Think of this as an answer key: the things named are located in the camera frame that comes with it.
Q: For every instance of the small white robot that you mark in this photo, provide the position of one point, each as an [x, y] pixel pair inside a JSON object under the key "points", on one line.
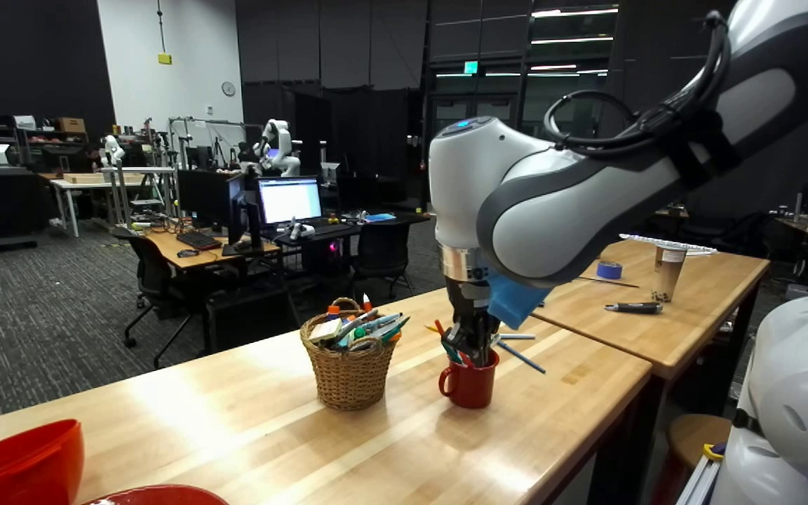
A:
{"points": [[111, 151]]}

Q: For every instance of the black marker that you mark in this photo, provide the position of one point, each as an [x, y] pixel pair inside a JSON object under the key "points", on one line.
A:
{"points": [[636, 308]]}

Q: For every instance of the dark blue pen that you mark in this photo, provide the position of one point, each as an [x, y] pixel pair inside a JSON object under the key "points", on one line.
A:
{"points": [[524, 358]]}

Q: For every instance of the green white marker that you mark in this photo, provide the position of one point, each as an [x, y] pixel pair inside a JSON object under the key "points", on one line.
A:
{"points": [[385, 329]]}

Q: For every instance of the wooden office desk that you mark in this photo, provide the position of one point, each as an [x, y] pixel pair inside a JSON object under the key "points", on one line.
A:
{"points": [[201, 253]]}

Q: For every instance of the dark computer monitor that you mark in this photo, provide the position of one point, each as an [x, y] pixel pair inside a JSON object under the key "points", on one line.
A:
{"points": [[207, 197]]}

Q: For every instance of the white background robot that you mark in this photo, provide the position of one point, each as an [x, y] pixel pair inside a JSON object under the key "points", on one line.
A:
{"points": [[278, 148]]}

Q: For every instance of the blue tape roll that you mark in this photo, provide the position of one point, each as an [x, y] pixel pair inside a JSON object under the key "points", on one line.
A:
{"points": [[611, 271]]}

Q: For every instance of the lit computer monitor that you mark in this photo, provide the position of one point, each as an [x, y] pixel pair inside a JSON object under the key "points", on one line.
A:
{"points": [[291, 201]]}

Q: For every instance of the red plate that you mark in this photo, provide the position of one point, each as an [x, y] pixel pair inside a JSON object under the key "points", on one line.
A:
{"points": [[162, 499]]}

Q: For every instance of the round wooden stool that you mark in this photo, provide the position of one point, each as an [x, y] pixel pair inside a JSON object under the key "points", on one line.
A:
{"points": [[696, 440]]}

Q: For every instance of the blue desk object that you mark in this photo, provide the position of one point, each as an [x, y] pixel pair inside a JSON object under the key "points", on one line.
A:
{"points": [[381, 218]]}

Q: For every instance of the clear glass cup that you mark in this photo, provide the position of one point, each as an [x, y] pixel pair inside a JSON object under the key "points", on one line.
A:
{"points": [[671, 274]]}

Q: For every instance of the round wall clock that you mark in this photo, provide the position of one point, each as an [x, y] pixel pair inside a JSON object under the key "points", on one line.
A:
{"points": [[229, 89]]}

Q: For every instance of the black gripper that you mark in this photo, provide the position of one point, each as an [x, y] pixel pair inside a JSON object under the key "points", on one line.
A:
{"points": [[470, 304]]}

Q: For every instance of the red ceramic cup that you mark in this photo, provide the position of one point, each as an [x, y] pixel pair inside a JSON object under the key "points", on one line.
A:
{"points": [[470, 382]]}

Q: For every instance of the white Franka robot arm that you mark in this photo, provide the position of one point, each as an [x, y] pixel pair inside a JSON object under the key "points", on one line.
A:
{"points": [[574, 197]]}

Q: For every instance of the black keyboard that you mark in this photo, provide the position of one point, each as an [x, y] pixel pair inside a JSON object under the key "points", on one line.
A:
{"points": [[197, 241]]}

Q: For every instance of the black office chair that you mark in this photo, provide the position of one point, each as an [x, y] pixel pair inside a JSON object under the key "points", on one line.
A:
{"points": [[153, 276]]}

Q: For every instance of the yellow wall sign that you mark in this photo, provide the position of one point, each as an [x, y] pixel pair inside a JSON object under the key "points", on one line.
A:
{"points": [[163, 61]]}

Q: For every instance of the white frame table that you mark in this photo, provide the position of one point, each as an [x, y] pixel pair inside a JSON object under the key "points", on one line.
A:
{"points": [[85, 183]]}

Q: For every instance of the red marker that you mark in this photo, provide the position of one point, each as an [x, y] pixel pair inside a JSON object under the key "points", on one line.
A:
{"points": [[367, 302]]}

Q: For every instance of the orange pen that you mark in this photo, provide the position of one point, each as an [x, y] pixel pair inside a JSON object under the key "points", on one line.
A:
{"points": [[438, 332]]}

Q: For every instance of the woven wicker basket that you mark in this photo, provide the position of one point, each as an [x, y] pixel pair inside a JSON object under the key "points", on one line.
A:
{"points": [[348, 374]]}

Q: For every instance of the green exit sign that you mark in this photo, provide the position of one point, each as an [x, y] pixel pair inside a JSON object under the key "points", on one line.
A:
{"points": [[470, 69]]}

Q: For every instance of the red plastic bowl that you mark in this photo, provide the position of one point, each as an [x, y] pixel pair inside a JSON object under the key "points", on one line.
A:
{"points": [[20, 465]]}

